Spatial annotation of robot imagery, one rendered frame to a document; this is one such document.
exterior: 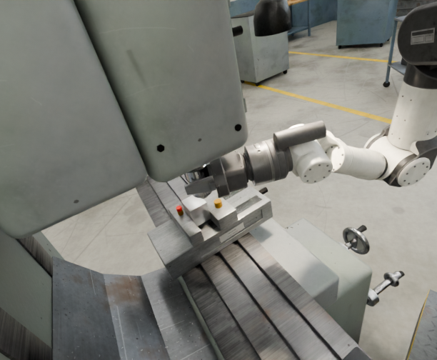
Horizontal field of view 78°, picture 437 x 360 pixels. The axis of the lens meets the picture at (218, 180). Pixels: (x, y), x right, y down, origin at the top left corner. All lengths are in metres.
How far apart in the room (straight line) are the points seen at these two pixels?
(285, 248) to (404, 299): 1.11
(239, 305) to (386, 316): 1.21
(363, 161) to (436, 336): 0.84
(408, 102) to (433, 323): 0.91
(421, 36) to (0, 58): 0.61
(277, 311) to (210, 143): 0.42
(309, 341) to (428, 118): 0.51
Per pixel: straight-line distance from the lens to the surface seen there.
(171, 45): 0.38
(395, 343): 1.75
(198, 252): 0.75
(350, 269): 1.00
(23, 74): 0.35
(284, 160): 0.54
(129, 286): 0.85
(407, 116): 0.71
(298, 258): 0.86
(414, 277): 1.99
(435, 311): 1.41
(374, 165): 0.70
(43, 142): 0.36
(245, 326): 0.67
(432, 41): 0.62
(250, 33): 4.90
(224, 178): 0.52
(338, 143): 0.65
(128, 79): 0.37
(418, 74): 0.67
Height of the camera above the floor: 1.55
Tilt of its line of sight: 35 degrees down
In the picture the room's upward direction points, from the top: 14 degrees counter-clockwise
